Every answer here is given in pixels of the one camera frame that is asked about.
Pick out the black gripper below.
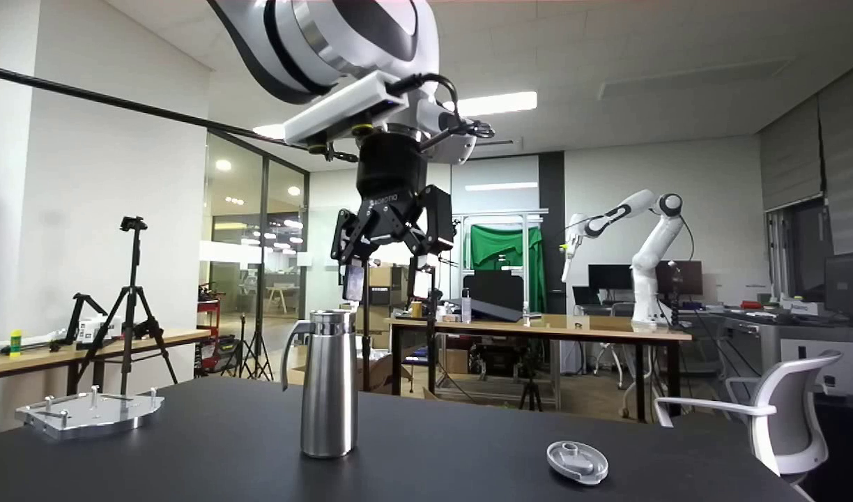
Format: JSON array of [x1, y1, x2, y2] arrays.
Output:
[[330, 131, 459, 283]]

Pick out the stainless steel flask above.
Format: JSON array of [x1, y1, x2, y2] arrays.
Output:
[[281, 307, 359, 463]]

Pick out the black jointed stand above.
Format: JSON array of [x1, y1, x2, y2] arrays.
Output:
[[422, 263, 446, 394]]

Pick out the green cloth backdrop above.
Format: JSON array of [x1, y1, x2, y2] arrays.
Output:
[[468, 224, 547, 315]]

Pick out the tilted black monitor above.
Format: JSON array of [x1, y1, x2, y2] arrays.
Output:
[[464, 272, 528, 325]]

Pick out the black boom stand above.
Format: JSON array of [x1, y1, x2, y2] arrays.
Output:
[[358, 277, 377, 394]]

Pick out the glass office partition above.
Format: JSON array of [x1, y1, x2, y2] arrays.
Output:
[[200, 135, 312, 378]]

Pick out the long ceiling light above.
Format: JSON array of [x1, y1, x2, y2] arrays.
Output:
[[253, 89, 542, 142]]

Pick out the wooden table with black legs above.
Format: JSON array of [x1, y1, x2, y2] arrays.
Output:
[[384, 314, 695, 427]]

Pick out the black background tripod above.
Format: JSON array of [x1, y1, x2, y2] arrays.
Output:
[[236, 314, 277, 383]]

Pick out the black desktop monitor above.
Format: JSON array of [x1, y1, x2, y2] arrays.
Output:
[[585, 263, 637, 307]]

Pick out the dark reddish monitor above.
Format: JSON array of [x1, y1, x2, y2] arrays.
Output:
[[655, 261, 705, 307]]

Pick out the black boom pole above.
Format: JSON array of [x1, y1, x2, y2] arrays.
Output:
[[0, 60, 359, 163]]

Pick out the small black tripod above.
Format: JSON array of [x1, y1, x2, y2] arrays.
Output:
[[47, 291, 115, 354]]

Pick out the white object on table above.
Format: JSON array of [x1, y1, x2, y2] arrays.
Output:
[[15, 387, 168, 445]]

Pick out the wooden side bench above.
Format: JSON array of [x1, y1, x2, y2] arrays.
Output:
[[0, 326, 216, 386]]

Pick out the grey window blind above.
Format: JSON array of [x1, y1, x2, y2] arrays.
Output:
[[758, 56, 853, 261]]

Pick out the white office chair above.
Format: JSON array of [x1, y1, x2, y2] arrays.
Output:
[[653, 351, 843, 484]]

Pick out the white drawer cabinet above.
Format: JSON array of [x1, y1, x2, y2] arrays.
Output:
[[779, 339, 853, 399]]

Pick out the black monitor by window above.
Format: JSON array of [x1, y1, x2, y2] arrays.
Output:
[[822, 248, 853, 321]]

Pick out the white metal frame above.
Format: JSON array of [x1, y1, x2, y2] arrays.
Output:
[[451, 208, 549, 325]]

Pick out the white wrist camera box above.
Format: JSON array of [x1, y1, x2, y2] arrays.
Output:
[[281, 71, 483, 169]]

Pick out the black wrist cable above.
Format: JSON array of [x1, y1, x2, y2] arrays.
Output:
[[388, 71, 466, 128]]

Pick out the tall black camera tripod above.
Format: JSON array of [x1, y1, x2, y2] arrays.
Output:
[[71, 215, 181, 399]]

